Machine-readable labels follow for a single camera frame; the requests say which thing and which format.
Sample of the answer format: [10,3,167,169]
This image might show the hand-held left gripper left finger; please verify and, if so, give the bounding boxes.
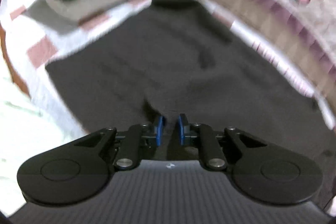
[73,116,166,171]

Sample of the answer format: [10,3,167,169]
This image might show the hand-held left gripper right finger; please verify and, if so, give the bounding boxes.
[178,113,268,171]

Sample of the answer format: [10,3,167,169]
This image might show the dark grey knit sweater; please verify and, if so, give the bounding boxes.
[45,0,336,216]

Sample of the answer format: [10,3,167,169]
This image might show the pale green cloth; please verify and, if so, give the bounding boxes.
[0,74,87,216]

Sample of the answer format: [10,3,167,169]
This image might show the beige bed base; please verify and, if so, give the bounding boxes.
[184,0,336,98]

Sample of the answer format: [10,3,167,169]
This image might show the folded white garment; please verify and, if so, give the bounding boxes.
[26,0,154,35]

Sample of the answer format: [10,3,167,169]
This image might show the checkered plush rug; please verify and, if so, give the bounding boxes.
[0,0,328,140]

